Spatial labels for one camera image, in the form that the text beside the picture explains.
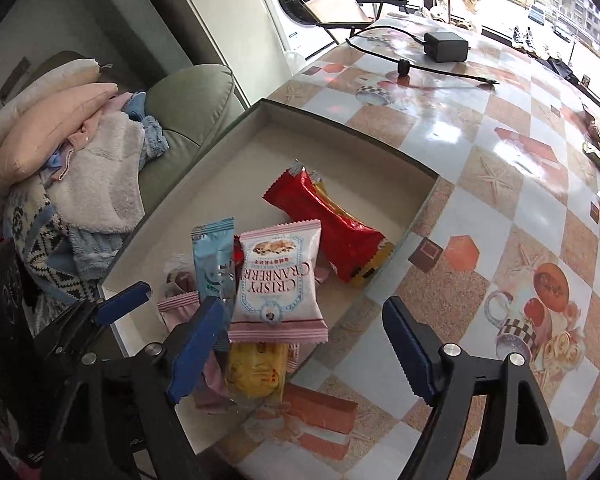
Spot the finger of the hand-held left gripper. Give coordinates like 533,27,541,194
82,281,152,328

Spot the black power adapter with cable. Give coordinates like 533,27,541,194
345,25,501,86

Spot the patterned knit blanket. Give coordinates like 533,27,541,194
2,185,101,311

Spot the light blue snack packet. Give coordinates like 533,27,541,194
191,217,237,311

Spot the cardboard box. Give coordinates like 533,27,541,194
97,97,441,461

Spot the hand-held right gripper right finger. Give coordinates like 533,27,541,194
382,296,568,480

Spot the blue fluffy cloth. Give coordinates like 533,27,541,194
122,91,171,171

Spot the brown chocolate candy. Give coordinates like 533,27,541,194
166,268,198,296

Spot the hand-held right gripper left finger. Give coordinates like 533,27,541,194
40,296,226,480

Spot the red snack packet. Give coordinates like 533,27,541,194
262,160,388,283

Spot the light blue fleece cloth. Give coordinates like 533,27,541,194
67,227,128,281

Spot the pink white snack packet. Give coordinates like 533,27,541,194
227,218,329,344

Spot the cream pillow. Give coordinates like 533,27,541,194
0,57,103,161

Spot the folding chair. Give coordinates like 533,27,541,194
291,0,412,46

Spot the long pink snack packet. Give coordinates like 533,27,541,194
157,292,231,413

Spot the grey green sofa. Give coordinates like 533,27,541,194
0,50,246,221

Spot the white tall cabinet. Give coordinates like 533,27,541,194
125,0,301,111

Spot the pink pillow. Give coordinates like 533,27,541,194
0,82,120,201

